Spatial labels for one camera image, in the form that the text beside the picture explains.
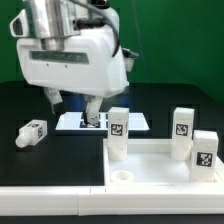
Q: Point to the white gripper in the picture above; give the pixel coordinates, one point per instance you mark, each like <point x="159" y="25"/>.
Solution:
<point x="85" y="66"/>

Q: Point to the white square table top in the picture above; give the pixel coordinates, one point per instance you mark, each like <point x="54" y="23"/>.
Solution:
<point x="148" y="162"/>

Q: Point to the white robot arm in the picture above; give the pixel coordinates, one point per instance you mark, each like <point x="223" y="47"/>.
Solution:
<point x="52" y="21"/>

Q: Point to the white marker base plate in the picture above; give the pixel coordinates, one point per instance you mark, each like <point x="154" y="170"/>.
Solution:
<point x="74" y="121"/>

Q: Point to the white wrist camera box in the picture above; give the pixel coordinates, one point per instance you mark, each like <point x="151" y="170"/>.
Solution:
<point x="19" y="26"/>

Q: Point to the white front obstacle wall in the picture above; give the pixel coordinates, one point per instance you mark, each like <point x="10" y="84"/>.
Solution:
<point x="121" y="200"/>

